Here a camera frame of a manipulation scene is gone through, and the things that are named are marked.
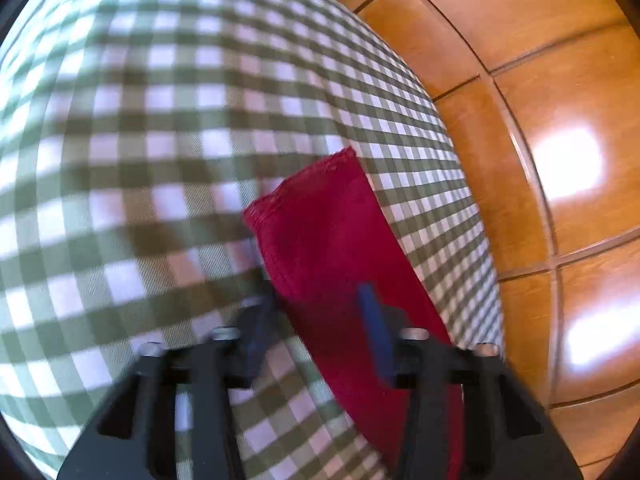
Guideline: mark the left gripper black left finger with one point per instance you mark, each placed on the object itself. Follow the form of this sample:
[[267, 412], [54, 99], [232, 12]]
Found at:
[[132, 434]]

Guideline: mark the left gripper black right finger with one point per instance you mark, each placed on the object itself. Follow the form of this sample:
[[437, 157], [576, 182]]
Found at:
[[468, 416]]

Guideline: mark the crimson red knit garment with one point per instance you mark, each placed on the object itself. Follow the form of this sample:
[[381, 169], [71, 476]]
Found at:
[[321, 234]]

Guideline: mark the green white checkered bedsheet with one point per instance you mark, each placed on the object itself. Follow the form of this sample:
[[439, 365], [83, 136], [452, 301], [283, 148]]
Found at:
[[133, 135]]

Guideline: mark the orange wooden wardrobe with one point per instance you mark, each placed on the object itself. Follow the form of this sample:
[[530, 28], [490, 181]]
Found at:
[[541, 98]]

